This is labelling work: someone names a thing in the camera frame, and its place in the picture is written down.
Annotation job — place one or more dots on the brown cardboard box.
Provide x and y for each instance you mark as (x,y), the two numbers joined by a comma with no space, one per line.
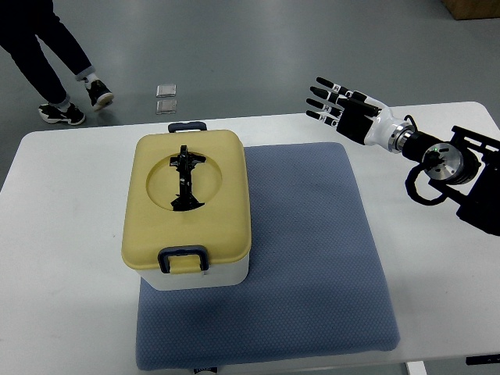
(472,9)

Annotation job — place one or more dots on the blue cushion mat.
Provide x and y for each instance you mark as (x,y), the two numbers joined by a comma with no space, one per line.
(315,285)

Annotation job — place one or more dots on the upper floor metal plate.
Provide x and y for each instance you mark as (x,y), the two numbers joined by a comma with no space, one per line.
(166,90)

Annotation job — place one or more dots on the black table edge bracket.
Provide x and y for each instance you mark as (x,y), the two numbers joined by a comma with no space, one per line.
(482,360)

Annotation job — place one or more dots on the white storage box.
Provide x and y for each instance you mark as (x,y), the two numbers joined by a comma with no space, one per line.
(185,273)

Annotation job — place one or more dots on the person in dark trousers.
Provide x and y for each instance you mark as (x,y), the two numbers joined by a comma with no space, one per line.
(24,25)

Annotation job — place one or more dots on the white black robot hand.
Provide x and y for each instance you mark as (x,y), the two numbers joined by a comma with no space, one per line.
(356,116)

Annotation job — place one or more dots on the yellow box lid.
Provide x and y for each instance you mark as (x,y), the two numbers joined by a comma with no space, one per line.
(188,203)

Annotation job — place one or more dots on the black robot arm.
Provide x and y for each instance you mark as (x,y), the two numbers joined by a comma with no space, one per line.
(464,169)

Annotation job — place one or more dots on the black table label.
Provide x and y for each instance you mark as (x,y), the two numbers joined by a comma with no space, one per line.
(213,370)

